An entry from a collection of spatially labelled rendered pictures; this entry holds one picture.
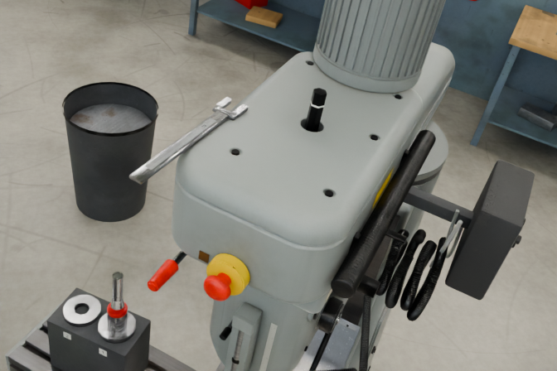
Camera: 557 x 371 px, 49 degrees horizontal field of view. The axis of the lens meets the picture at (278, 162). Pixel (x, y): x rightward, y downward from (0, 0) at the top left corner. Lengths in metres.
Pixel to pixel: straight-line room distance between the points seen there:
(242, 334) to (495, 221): 0.50
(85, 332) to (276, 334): 0.60
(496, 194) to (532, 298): 2.55
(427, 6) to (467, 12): 4.23
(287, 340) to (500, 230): 0.44
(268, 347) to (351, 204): 0.43
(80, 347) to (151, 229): 1.87
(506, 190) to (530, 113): 3.64
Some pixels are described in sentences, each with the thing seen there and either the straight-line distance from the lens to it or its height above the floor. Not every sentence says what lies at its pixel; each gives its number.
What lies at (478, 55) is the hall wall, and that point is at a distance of 5.37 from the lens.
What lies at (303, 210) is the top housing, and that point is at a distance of 0.78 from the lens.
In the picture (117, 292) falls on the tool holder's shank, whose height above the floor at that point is 1.27.
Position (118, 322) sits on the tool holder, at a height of 1.18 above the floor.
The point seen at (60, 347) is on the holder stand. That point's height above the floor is 1.04.
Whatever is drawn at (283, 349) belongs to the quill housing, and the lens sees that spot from 1.17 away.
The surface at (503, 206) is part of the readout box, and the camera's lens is 1.21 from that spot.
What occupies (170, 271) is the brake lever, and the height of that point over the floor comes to 1.71.
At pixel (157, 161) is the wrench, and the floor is 1.90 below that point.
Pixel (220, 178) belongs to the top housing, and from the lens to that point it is 0.81.
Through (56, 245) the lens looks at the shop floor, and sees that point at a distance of 3.37.
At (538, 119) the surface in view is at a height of 0.28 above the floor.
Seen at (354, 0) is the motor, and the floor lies 2.04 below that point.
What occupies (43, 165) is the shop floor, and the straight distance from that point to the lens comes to 3.87.
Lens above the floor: 2.40
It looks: 37 degrees down
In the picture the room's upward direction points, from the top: 12 degrees clockwise
